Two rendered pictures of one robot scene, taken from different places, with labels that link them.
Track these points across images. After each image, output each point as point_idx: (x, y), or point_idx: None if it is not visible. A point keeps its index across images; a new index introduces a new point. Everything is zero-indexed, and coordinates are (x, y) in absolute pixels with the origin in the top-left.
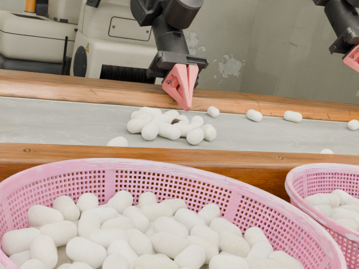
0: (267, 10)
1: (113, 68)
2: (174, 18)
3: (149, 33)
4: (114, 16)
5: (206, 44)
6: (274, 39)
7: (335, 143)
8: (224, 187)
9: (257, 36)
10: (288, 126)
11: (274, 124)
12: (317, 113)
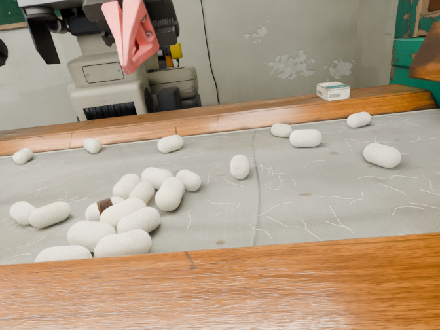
0: (366, 10)
1: (94, 109)
2: None
3: (121, 71)
4: (84, 66)
5: (314, 56)
6: (373, 35)
7: (25, 197)
8: None
9: (361, 36)
10: (53, 165)
11: (39, 164)
12: (158, 129)
